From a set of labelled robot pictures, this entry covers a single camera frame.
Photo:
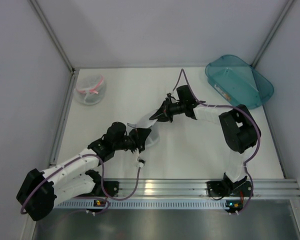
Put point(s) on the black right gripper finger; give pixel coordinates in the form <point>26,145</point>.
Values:
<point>161,117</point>
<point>163,107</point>

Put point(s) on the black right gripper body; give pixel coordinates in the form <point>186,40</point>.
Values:
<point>168,111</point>

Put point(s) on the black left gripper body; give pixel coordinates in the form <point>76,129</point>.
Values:
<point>137,139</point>

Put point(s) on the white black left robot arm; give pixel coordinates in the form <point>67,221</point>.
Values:
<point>41,191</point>

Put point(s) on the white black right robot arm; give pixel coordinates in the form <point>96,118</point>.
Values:
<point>240,132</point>

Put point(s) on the teal plastic tray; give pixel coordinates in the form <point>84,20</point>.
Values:
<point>238,82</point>

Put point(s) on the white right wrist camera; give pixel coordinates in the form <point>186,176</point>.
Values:
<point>171,97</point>

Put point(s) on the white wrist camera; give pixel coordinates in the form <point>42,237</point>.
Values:
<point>139,162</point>
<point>171,97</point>

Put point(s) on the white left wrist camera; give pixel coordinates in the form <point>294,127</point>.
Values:
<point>139,162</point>

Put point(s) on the aluminium front rail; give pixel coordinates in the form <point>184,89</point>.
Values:
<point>184,188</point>

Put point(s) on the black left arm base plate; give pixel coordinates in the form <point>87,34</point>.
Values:
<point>111,188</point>

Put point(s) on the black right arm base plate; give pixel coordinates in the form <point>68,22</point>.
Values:
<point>219,189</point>

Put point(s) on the white slotted cable duct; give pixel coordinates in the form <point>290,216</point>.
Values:
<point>165,204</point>

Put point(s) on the right aluminium corner post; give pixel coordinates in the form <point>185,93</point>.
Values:
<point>279,20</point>

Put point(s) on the aluminium corner post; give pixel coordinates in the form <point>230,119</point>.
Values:
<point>51,33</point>
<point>279,20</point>

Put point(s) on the left aluminium corner post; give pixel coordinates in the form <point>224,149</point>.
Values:
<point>51,33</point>

